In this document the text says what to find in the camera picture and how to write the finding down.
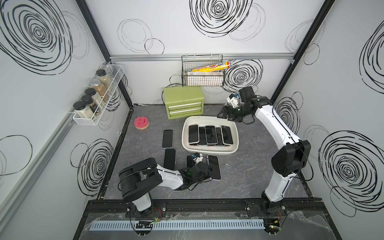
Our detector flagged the white box in basket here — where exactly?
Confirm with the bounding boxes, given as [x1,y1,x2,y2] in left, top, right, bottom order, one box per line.
[186,72,224,77]

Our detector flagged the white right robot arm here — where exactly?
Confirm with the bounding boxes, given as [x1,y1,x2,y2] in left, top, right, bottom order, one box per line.
[217,87,311,215]

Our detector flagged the extra black phone in box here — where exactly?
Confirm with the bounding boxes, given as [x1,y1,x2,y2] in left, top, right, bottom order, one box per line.
[216,128,225,146]

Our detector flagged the spice jar dark contents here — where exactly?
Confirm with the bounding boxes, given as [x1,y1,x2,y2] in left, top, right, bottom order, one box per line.
[81,95,100,116]

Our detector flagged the spice jar white contents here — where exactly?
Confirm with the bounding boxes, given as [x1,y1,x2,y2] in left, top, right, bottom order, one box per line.
[85,88,105,109]

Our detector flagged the green metal drawer toolbox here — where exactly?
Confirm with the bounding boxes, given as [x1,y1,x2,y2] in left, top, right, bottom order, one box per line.
[164,87,205,120]

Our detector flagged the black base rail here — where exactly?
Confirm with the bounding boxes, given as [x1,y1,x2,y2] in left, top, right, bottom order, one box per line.
[84,198,326,217]

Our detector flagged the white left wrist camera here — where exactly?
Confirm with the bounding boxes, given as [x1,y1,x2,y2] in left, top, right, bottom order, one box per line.
[192,153,204,164]

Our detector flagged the pink smiley sponge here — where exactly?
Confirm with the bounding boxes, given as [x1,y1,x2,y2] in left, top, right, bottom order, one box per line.
[134,116,149,130]

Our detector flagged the spice jar black lid rear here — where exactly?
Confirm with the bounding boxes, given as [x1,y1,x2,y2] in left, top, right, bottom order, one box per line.
[96,69,113,92]

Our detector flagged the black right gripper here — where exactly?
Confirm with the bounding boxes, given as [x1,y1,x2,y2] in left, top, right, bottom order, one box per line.
[216,105,250,123]

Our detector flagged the spice jar black lid front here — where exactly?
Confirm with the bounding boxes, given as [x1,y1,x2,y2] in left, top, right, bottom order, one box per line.
[73,101,94,119]

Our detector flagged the clear wall spice shelf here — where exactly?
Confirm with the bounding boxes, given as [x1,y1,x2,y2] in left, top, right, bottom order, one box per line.
[73,64,125,131]

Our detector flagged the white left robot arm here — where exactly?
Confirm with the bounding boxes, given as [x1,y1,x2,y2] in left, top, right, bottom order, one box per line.
[118,158,213,212]

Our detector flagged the spice jar black lid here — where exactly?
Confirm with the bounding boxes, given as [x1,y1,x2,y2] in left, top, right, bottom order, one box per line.
[96,69,113,92]
[73,101,94,119]

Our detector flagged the grey slotted cable duct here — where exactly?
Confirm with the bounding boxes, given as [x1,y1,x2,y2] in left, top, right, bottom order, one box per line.
[89,219,265,231]

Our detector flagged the black wire wall basket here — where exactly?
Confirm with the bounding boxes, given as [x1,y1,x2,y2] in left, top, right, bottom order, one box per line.
[182,54,225,87]

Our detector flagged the spice jar brown contents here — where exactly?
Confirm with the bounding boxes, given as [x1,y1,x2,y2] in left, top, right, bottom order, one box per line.
[90,79,109,103]

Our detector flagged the white plastic storage box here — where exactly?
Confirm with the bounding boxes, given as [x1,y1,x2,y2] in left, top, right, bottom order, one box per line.
[182,116,240,156]

